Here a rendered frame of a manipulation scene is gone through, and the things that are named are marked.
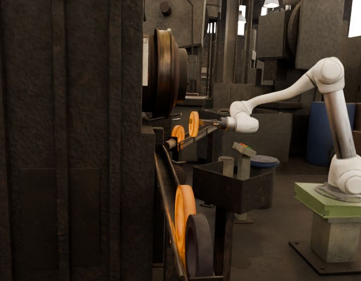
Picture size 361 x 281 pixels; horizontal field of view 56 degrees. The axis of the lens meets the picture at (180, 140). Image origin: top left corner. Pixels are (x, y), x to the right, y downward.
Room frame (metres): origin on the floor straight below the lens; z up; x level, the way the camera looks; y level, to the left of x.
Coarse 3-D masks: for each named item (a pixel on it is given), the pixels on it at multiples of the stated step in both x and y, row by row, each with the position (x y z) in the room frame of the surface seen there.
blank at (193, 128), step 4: (192, 112) 2.07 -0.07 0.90; (196, 112) 2.07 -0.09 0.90; (192, 116) 2.06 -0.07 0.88; (196, 116) 2.03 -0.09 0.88; (192, 120) 2.05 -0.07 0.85; (196, 120) 2.01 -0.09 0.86; (192, 124) 2.04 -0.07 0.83; (196, 124) 2.01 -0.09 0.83; (192, 128) 2.02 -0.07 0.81; (196, 128) 2.01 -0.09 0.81; (192, 132) 2.02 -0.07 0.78; (196, 132) 2.02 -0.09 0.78; (192, 136) 2.05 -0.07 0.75
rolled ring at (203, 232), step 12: (192, 216) 0.75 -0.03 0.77; (204, 216) 0.75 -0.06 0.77; (192, 228) 0.74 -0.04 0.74; (204, 228) 0.71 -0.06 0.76; (192, 240) 0.81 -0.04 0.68; (204, 240) 0.68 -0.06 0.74; (192, 252) 0.80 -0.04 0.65; (204, 252) 0.67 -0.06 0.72; (192, 264) 0.78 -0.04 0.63; (204, 264) 0.66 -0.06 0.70; (192, 276) 0.75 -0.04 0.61; (204, 276) 0.65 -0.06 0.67
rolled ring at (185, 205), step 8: (176, 192) 1.00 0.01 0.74; (184, 192) 0.90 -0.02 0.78; (192, 192) 0.90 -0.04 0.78; (176, 200) 0.99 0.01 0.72; (184, 200) 0.87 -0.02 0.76; (192, 200) 0.88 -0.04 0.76; (176, 208) 0.99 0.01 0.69; (184, 208) 0.86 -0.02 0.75; (192, 208) 0.86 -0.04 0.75; (176, 216) 0.99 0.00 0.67; (184, 216) 0.85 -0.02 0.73; (176, 224) 0.98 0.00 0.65; (184, 224) 0.84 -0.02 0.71; (176, 232) 0.97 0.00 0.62; (184, 232) 0.84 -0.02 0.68; (184, 240) 0.84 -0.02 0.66; (184, 248) 0.86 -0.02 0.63
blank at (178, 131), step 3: (177, 126) 2.30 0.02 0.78; (180, 126) 2.31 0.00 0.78; (174, 129) 2.27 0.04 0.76; (177, 129) 2.27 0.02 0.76; (180, 129) 2.32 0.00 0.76; (183, 129) 2.36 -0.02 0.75; (174, 132) 2.26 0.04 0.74; (177, 132) 2.27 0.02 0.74; (180, 132) 2.33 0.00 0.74; (183, 132) 2.36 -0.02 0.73; (174, 135) 2.25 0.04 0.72; (177, 135) 2.27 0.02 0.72; (180, 135) 2.35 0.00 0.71; (183, 135) 2.36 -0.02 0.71; (180, 138) 2.34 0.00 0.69; (183, 138) 2.36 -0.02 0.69
